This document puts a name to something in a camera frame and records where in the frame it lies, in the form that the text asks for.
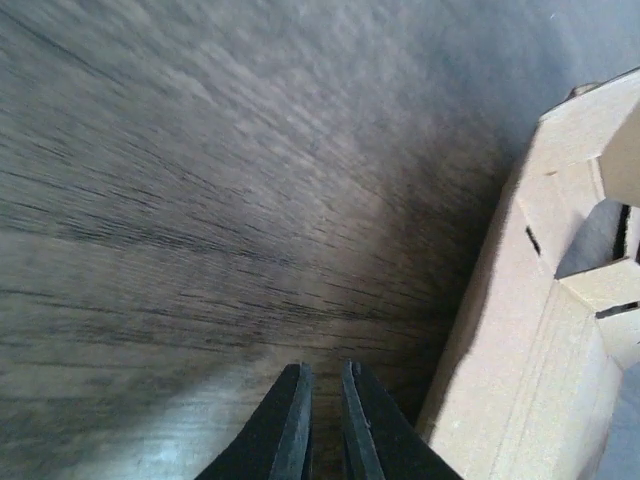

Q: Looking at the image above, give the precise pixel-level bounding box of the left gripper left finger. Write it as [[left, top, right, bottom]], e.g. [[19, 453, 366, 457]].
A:
[[197, 363, 313, 480]]

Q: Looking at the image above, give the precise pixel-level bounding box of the brown cardboard box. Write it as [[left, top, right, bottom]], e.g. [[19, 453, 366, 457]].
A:
[[416, 70, 639, 479]]

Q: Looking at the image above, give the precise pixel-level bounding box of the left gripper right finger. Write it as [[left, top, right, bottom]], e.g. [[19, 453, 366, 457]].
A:
[[341, 360, 460, 479]]

